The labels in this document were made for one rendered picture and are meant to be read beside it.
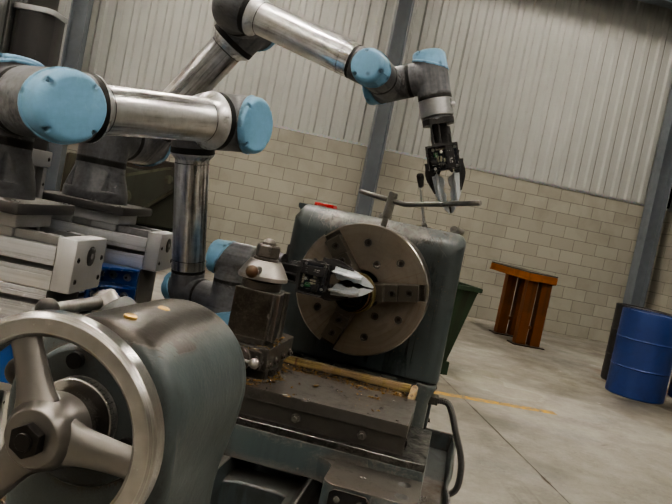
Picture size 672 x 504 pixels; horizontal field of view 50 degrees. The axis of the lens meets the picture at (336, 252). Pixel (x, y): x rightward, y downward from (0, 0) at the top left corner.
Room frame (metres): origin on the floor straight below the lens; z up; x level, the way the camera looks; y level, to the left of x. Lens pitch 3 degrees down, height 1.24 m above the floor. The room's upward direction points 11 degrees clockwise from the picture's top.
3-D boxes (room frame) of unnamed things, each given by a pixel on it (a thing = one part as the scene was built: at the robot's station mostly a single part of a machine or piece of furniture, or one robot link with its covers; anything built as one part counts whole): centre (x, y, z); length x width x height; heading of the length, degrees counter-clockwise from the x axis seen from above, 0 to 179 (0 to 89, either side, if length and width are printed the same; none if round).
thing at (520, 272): (10.37, -2.69, 0.50); 1.61 x 0.44 x 1.00; 7
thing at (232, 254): (1.57, 0.22, 1.10); 0.11 x 0.08 x 0.09; 79
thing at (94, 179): (1.73, 0.60, 1.21); 0.15 x 0.15 x 0.10
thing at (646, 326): (7.43, -3.34, 0.44); 0.59 x 0.59 x 0.88
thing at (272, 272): (1.13, 0.11, 1.13); 0.08 x 0.08 x 0.03
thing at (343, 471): (1.07, 0.04, 0.90); 0.47 x 0.30 x 0.06; 80
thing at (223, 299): (1.58, 0.23, 1.00); 0.11 x 0.08 x 0.11; 55
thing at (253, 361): (1.16, 0.10, 0.99); 0.20 x 0.10 x 0.05; 170
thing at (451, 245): (2.13, -0.14, 1.06); 0.59 x 0.48 x 0.39; 170
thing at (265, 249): (1.13, 0.11, 1.17); 0.04 x 0.04 x 0.03
